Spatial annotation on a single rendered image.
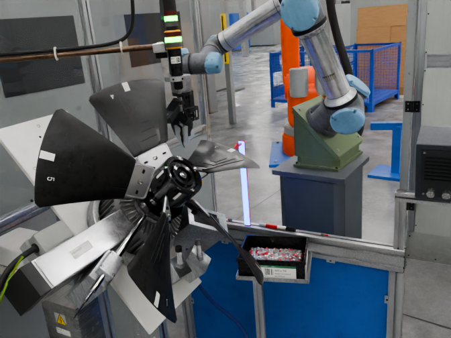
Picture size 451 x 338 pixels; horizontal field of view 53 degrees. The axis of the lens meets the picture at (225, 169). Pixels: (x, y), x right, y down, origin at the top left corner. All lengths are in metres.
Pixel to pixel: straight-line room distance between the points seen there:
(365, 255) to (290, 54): 3.88
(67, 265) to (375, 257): 0.96
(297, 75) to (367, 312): 3.53
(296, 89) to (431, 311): 2.89
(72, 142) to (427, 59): 2.17
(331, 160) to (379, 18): 7.45
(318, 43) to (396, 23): 7.54
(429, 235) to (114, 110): 2.30
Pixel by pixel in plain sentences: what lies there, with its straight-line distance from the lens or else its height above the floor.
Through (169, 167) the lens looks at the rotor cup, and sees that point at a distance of 1.17.
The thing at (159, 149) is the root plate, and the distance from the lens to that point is 1.26.
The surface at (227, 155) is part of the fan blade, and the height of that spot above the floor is 1.19.
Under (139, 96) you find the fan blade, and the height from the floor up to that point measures 1.40.
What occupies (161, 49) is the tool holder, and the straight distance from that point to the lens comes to 1.21.
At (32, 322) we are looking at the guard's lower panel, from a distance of 1.95.
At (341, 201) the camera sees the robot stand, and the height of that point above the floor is 0.89.
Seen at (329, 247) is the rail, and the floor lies 0.83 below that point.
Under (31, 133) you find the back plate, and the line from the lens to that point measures 1.41.
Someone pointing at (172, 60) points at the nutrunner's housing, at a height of 1.51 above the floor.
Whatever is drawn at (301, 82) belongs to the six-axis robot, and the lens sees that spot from 4.93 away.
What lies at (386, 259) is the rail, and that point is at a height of 0.82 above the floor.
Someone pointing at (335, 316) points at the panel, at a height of 0.54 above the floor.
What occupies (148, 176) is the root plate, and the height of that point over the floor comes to 1.23.
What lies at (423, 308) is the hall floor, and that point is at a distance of 2.81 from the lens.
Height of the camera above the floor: 1.60
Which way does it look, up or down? 18 degrees down
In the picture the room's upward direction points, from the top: 5 degrees counter-clockwise
